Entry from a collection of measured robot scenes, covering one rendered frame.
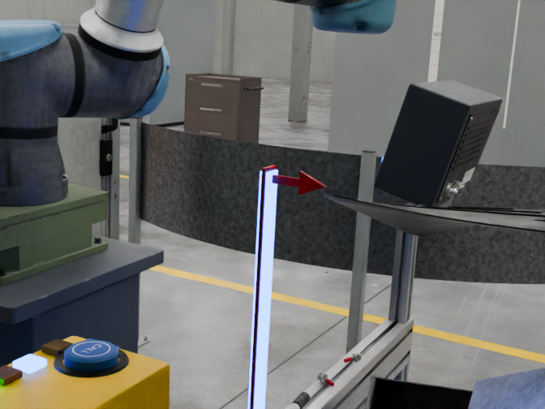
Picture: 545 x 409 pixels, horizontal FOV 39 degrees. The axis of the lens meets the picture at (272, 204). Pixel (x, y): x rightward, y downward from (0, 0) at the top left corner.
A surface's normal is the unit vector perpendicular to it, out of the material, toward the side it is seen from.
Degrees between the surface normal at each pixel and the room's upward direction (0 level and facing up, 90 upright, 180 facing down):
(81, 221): 90
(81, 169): 90
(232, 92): 90
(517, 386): 55
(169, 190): 90
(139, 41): 72
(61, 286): 0
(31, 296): 0
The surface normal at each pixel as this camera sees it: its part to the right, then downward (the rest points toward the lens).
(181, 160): -0.69, 0.12
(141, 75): 0.72, 0.58
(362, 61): -0.48, 0.16
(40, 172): 0.76, -0.07
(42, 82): 0.61, 0.30
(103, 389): 0.05, -0.98
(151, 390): 0.88, 0.15
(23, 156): 0.50, -0.04
